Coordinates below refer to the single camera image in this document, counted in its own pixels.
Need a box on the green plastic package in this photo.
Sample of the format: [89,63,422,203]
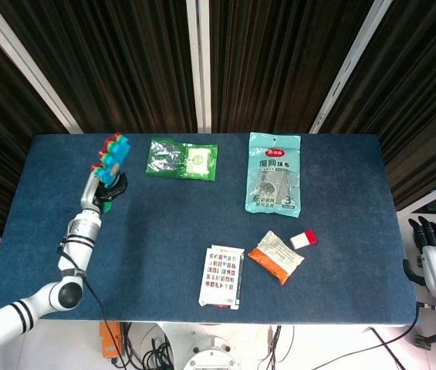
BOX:
[145,138,219,182]

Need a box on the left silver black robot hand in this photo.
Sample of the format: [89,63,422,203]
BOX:
[79,169,129,214]

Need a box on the orange control box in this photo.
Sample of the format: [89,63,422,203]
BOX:
[99,321,124,359]

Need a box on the white picture card box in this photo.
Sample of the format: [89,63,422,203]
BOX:
[198,244,246,311]

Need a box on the blue felt table cover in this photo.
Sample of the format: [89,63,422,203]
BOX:
[0,133,419,328]

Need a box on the white frame post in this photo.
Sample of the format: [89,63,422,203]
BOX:
[185,0,213,134]
[0,0,83,134]
[309,0,394,135]

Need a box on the dark brown curtain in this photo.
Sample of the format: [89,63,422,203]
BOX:
[0,0,436,236]

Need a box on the teal cleaning cloth package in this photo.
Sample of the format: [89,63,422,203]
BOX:
[245,132,302,219]

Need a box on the orange white snack packet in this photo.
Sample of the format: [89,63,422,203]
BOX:
[247,230,306,286]

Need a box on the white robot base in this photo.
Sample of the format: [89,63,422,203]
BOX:
[182,323,276,370]

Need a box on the small white red box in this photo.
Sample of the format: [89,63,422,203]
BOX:
[289,229,318,248]

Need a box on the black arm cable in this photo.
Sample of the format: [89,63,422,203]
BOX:
[56,237,130,370]
[309,302,434,370]

